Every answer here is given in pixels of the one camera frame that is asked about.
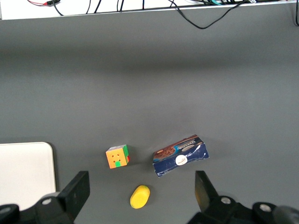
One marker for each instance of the orange and green puzzle cube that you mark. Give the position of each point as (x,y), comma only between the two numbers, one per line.
(116,159)

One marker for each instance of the white rectangular tray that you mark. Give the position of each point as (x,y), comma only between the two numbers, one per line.
(23,168)

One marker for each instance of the blue chocolate cookie box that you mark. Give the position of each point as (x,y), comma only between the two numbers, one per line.
(177,161)

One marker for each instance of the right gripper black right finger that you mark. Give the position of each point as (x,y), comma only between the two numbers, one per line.
(202,191)

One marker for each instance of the yellow lemon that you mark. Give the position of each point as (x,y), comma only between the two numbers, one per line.
(139,197)

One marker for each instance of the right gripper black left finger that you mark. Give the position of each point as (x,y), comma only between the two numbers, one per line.
(76,191)

